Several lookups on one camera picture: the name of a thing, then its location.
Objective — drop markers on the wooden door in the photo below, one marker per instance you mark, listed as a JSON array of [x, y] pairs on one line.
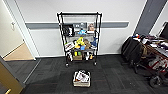
[[8, 80]]

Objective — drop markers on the yellow and green blocks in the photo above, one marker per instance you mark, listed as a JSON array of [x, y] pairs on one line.
[[77, 53]]

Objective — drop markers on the blue shark plush toy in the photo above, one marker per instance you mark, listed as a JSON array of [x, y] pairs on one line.
[[94, 42]]

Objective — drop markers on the black computer monitor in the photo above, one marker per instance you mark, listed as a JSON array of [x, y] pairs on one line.
[[164, 31]]

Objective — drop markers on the white wall switch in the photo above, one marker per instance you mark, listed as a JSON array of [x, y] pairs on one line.
[[13, 25]]

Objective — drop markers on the cluttered office desk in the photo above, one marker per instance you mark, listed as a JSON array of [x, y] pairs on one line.
[[156, 46]]

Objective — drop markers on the long grey wall band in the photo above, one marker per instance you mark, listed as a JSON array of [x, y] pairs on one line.
[[43, 25]]

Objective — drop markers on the white orange goods packs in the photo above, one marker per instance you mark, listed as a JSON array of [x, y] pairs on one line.
[[89, 56]]

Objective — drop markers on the yellow plush toy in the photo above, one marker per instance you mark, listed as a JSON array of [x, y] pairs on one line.
[[79, 42]]

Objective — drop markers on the white red printed box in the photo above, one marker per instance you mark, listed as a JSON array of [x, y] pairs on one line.
[[69, 46]]

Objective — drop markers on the white box with pink picture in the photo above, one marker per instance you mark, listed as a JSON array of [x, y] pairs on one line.
[[82, 77]]

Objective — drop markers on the pale basket with dark spots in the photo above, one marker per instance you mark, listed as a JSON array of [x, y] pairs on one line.
[[74, 82]]

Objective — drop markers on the black bag with white print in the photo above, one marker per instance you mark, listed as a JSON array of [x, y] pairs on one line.
[[68, 30]]

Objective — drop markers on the black white printed pack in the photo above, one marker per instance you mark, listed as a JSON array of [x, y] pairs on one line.
[[69, 56]]

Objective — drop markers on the brown cardboard box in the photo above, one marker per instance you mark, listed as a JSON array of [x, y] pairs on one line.
[[77, 57]]

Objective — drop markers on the small light blue plush toy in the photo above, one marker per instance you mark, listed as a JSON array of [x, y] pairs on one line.
[[82, 32]]

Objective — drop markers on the white box with portrait photo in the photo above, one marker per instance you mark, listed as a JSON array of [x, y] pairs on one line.
[[91, 27]]

